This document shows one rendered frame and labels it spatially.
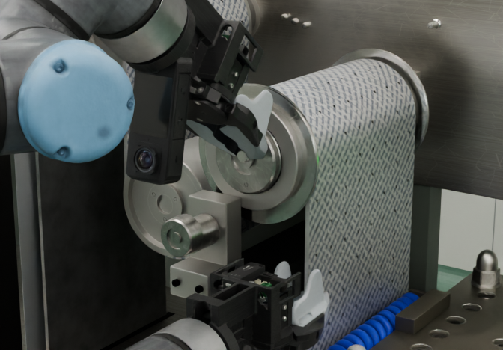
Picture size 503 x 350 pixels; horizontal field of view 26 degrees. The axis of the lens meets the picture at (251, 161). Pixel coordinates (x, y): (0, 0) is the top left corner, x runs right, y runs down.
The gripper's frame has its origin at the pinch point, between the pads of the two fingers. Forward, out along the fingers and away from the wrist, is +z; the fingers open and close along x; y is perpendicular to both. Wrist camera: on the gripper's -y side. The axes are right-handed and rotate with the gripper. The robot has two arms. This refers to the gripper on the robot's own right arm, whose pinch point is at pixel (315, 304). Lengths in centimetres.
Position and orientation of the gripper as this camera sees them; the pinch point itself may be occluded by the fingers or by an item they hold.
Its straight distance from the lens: 116.1
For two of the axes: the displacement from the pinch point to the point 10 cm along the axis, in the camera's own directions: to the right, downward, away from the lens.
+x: -8.2, -1.6, 5.5
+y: 0.0, -9.6, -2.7
